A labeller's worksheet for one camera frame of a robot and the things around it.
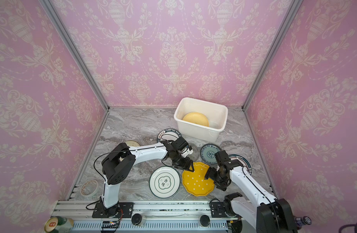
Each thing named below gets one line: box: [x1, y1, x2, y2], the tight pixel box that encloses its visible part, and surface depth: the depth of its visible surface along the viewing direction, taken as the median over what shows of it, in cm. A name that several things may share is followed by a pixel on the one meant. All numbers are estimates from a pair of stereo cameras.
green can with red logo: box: [44, 216, 74, 233], surface depth 65 cm
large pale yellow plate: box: [182, 111, 210, 127], surface depth 111 cm
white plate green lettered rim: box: [156, 128, 182, 145], surface depth 105 cm
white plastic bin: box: [173, 97, 228, 143], surface depth 102 cm
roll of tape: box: [80, 179, 98, 197], surface depth 83 cm
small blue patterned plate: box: [200, 143, 222, 165], surface depth 97 cm
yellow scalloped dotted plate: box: [181, 161, 215, 197], surface depth 83 cm
